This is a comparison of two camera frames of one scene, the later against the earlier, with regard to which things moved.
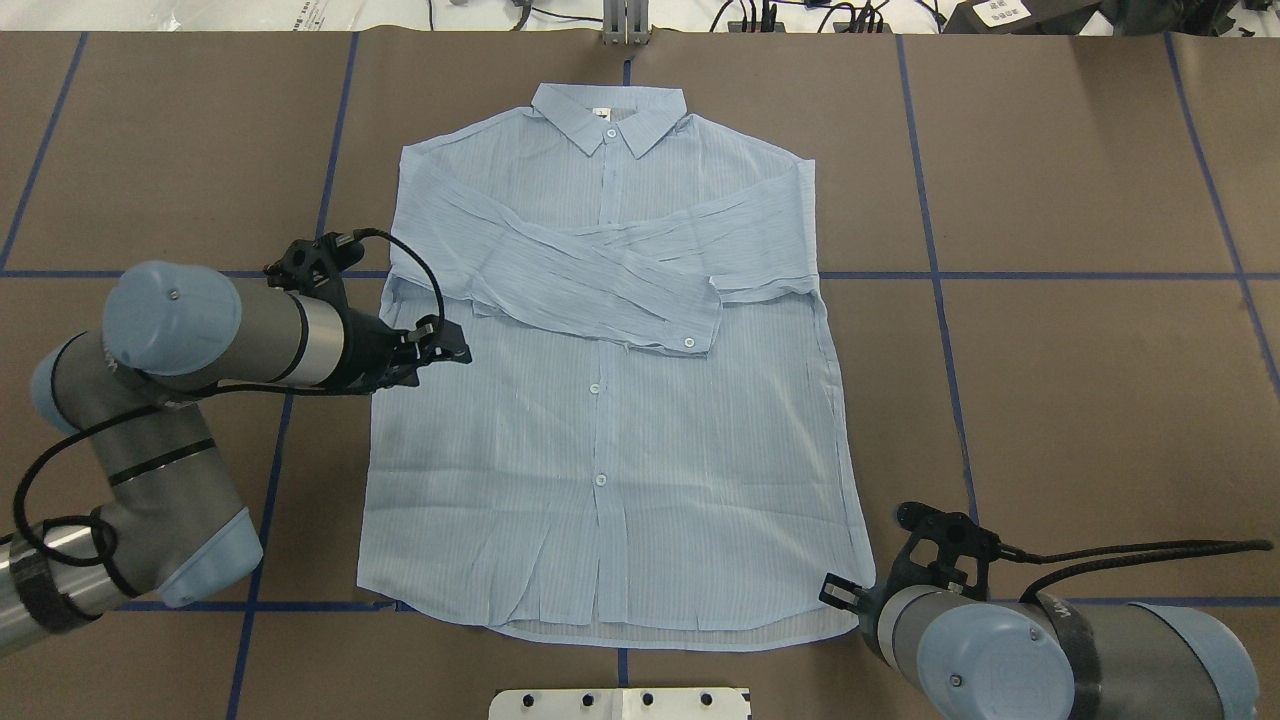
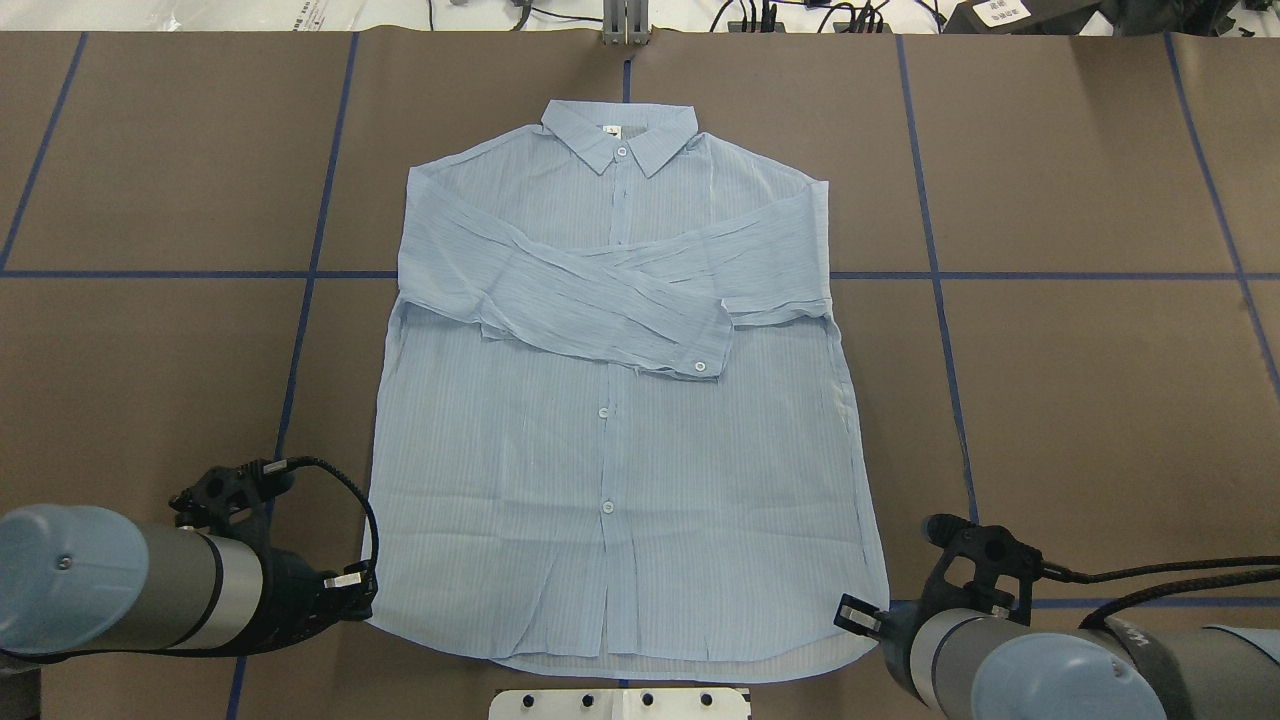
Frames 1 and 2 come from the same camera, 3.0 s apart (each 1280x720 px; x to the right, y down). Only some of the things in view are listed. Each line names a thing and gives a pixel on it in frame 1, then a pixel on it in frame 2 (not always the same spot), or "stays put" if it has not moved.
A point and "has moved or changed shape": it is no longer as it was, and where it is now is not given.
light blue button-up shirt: [649, 446] has moved or changed shape
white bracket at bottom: [621, 704] stays put
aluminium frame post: [625, 22] stays put
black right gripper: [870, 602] -> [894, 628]
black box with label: [1018, 17] stays put
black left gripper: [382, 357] -> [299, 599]
